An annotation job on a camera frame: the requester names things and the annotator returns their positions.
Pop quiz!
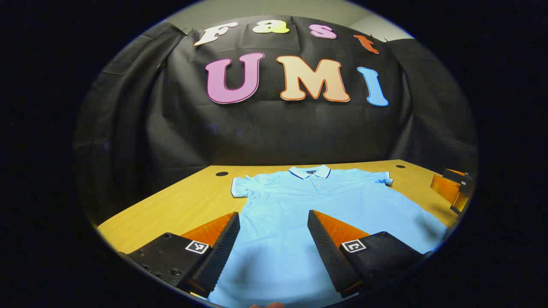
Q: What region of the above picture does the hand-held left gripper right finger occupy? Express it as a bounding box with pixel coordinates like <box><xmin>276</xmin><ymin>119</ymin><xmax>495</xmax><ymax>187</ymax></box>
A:
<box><xmin>307</xmin><ymin>210</ymin><xmax>429</xmax><ymax>299</ymax></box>

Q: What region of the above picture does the light blue polo T-shirt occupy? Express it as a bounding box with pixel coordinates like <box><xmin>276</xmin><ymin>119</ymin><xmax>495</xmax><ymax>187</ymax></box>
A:
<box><xmin>208</xmin><ymin>165</ymin><xmax>448</xmax><ymax>308</ymax></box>

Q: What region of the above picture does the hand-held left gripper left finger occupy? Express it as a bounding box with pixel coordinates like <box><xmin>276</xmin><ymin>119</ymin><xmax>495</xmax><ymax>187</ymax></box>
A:
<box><xmin>118</xmin><ymin>211</ymin><xmax>241</xmax><ymax>299</ymax></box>

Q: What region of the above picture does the black backdrop cloth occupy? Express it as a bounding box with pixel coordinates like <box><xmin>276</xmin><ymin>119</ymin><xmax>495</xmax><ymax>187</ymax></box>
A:
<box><xmin>74</xmin><ymin>15</ymin><xmax>478</xmax><ymax>223</ymax></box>

